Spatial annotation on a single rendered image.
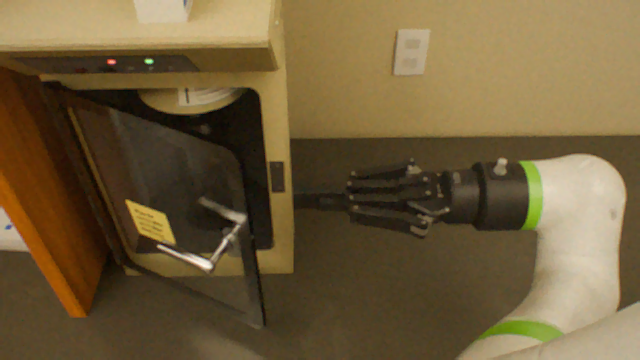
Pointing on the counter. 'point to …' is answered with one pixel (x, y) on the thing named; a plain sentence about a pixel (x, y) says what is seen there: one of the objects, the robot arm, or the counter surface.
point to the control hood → (142, 33)
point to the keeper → (277, 176)
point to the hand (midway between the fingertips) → (319, 197)
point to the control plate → (108, 64)
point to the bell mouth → (190, 98)
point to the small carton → (162, 10)
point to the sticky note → (150, 222)
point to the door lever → (196, 255)
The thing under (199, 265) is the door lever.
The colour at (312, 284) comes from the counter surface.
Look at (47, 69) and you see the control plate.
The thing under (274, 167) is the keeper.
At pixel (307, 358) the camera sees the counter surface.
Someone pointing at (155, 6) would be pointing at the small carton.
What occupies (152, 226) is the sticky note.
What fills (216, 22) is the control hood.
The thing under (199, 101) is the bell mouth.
